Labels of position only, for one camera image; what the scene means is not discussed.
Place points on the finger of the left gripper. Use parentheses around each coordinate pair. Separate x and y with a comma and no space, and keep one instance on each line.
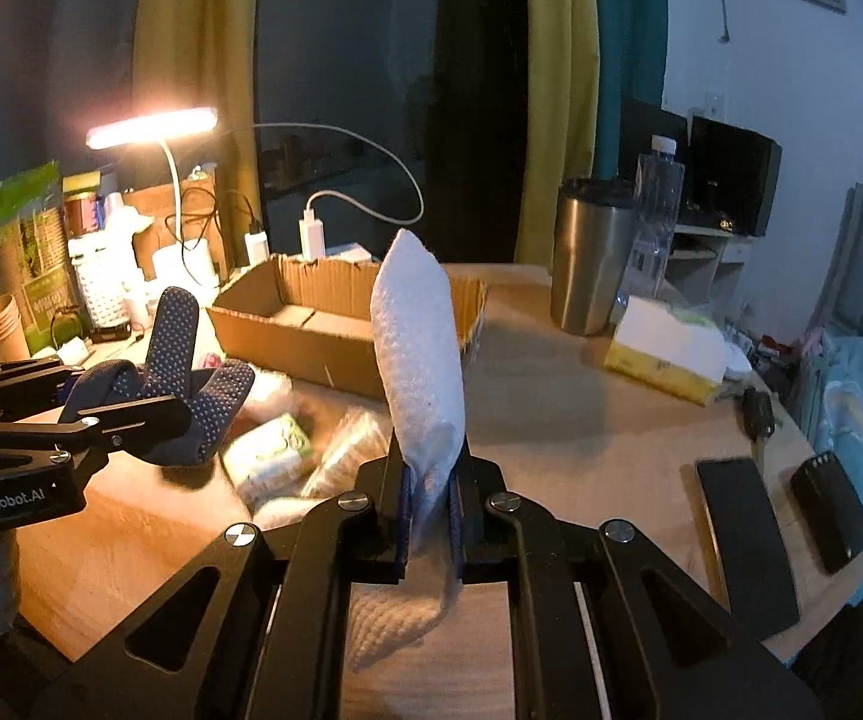
(136,426)
(32,386)

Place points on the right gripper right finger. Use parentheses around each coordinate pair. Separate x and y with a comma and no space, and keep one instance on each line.
(602,622)

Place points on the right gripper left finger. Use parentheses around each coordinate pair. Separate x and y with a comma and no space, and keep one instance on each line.
(255,626)

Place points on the navy polka dot sock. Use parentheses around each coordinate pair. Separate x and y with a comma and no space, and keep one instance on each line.
(214,396)

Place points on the small tissue packet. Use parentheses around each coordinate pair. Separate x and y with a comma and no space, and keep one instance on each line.
(267,459)

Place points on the clear plastic packet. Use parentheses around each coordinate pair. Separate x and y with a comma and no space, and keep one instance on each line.
(360,436)

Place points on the white textured cloth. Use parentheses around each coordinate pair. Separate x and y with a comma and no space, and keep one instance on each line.
(420,365)

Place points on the stack of paper cups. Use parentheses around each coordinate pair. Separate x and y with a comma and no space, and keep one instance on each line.
(13,344)

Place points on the black smartphone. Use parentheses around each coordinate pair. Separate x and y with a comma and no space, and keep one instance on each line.
(748,544)

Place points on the green snack bag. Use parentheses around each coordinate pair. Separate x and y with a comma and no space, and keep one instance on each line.
(34,265)

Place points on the white perforated basket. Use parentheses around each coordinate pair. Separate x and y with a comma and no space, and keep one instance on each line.
(101,266)

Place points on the red can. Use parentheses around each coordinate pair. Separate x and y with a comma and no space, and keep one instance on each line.
(82,214)

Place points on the black wallet case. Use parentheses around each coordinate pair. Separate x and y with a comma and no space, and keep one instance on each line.
(832,509)

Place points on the brown cardboard tray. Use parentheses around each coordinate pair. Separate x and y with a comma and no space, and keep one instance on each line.
(311,320)

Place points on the brown cardboard box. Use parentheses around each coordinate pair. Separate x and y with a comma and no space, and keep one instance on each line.
(200,222)

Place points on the black car key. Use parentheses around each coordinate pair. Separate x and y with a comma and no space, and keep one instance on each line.
(757,414)

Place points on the white power strip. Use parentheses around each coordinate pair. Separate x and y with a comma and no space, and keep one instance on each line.
(353,253)

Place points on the yellow tissue pack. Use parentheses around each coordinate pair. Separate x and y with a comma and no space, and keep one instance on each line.
(674,350)

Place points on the steel travel mug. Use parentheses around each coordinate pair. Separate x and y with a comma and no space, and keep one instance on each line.
(594,231)

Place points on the clear plastic water bottle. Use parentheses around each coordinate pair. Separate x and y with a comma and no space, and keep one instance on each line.
(659,185)

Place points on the black monitor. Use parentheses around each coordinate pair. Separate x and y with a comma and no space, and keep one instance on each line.
(731,175)

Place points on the yellow curtain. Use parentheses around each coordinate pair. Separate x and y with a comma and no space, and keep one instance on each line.
(563,69)

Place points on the white charger with black cable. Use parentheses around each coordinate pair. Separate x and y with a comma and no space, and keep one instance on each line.
(255,241)

